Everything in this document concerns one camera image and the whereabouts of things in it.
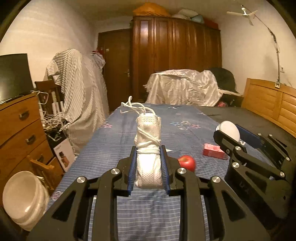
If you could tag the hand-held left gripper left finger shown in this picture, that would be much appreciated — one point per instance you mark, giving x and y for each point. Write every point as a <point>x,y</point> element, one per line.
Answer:
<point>131,171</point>

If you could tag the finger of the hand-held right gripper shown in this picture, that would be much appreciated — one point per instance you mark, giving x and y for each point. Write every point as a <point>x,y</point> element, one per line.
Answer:
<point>249,138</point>
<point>222,139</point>

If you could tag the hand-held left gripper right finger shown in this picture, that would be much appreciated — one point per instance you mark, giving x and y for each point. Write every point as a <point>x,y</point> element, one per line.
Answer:
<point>165,171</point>

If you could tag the white round lid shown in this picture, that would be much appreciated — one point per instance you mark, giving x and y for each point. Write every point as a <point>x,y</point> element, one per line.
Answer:
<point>229,129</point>

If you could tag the white woven sack roll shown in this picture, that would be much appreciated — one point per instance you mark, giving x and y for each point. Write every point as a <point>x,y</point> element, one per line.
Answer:
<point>148,166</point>

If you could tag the white plastic bucket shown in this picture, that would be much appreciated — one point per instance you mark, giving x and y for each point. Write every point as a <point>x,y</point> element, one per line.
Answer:
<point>20,197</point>

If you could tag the pink box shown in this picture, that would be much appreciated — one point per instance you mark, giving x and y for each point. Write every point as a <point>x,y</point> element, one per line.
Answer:
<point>211,150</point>

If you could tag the red apple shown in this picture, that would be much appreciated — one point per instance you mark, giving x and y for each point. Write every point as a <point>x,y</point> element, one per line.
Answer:
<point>186,162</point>

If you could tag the dark grey blanket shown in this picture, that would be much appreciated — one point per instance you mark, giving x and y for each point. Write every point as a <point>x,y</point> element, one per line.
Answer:
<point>266,120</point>

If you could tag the wooden bed headboard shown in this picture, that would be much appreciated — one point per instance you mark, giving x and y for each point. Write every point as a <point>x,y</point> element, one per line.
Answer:
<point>261,99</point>

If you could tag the dark nightstand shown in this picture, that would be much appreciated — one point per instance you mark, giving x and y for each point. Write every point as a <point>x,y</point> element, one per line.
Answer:
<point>233,99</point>

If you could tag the clamp lamp pole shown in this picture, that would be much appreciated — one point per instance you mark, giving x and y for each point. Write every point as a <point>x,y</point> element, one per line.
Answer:
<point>277,84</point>

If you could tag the black bag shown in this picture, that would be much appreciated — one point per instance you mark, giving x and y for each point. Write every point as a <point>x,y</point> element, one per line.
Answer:
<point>225,78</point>

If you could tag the shiny silver cloth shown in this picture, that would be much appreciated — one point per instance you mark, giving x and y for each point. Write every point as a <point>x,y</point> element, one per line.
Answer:
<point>185,88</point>

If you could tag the printed cardboard box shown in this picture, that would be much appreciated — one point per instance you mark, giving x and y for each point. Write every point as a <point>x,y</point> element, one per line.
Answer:
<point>63,155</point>

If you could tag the striped grey cloth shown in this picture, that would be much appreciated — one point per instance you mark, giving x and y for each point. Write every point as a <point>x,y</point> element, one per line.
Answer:
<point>81,97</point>

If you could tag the light wooden chair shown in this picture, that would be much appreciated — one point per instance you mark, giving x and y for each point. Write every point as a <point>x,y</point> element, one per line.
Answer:
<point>41,165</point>

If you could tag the dark wooden wardrobe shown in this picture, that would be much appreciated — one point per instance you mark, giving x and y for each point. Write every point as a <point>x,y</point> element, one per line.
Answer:
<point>175,51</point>

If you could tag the white router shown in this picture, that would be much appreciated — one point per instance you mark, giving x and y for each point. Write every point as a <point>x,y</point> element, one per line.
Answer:
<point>55,107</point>

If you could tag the brown wooden door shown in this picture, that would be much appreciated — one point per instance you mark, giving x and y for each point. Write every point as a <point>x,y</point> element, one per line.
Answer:
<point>115,69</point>

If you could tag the red bag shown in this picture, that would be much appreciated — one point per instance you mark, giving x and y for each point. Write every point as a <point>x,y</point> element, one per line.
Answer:
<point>211,24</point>

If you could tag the dark wooden chair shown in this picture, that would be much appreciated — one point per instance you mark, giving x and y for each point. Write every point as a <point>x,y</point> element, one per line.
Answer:
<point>45,89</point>

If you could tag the teal bag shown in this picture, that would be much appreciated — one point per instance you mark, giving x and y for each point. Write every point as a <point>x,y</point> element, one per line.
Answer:
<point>198,19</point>

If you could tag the white ceiling fan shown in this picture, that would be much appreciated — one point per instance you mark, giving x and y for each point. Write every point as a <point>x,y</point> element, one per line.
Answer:
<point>245,14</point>

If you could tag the wooden dresser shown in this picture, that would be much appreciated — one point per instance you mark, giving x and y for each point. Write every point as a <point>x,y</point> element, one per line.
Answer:
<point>13,132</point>

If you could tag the white pillow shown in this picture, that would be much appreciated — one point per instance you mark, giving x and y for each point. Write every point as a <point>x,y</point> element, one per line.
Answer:
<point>183,14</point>

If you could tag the orange bag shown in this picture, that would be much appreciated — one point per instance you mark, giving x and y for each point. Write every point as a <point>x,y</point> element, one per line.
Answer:
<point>151,10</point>

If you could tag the black television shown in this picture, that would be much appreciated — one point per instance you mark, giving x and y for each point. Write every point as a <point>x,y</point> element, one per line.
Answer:
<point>13,76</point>

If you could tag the wall socket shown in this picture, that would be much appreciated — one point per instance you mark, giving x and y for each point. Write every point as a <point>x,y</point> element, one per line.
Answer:
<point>282,68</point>

